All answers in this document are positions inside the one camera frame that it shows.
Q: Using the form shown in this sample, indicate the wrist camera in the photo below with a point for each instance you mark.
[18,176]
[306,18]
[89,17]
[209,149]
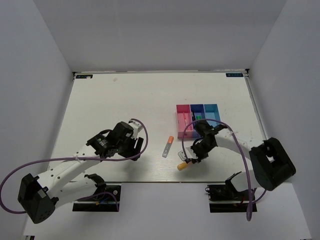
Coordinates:
[184,156]
[137,127]

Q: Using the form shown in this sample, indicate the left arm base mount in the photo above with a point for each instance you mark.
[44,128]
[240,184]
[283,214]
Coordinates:
[103,203]

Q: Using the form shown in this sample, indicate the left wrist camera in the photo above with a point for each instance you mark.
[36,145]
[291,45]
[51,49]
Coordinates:
[137,127]

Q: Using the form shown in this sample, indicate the orange cap lead case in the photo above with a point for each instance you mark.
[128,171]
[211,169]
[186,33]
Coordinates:
[167,147]

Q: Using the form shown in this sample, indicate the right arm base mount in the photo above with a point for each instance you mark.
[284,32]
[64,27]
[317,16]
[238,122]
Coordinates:
[231,196]

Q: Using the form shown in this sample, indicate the pink bin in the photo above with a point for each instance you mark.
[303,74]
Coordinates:
[180,109]

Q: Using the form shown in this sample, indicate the corner label sticker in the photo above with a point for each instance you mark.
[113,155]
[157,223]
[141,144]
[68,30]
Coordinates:
[234,75]
[84,76]

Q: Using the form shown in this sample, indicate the yellow cap lead case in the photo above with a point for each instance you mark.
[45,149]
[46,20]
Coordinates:
[182,166]

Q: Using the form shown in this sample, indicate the yellow pen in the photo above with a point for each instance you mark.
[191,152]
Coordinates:
[188,129]

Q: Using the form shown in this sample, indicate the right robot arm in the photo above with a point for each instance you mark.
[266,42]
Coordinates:
[266,162]

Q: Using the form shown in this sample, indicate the pink pen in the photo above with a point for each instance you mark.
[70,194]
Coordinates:
[184,118]

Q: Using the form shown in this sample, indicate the left corner label sticker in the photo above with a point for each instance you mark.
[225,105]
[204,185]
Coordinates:
[84,76]

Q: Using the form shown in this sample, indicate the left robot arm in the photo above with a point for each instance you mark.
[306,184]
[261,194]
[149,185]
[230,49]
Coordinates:
[41,195]

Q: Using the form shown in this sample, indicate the right corner label sticker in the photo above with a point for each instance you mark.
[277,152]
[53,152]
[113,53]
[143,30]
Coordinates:
[234,75]

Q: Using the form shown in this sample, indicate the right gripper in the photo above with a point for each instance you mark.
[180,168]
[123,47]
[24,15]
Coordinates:
[199,158]

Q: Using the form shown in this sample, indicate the purple-blue bin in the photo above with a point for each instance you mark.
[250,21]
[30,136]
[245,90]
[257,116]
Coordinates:
[198,110]

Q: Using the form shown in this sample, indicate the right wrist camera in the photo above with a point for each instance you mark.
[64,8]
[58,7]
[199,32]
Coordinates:
[184,156]

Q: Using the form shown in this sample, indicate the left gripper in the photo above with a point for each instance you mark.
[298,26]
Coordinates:
[133,152]

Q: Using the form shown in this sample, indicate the light blue bin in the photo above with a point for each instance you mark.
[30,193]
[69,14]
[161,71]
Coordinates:
[211,111]

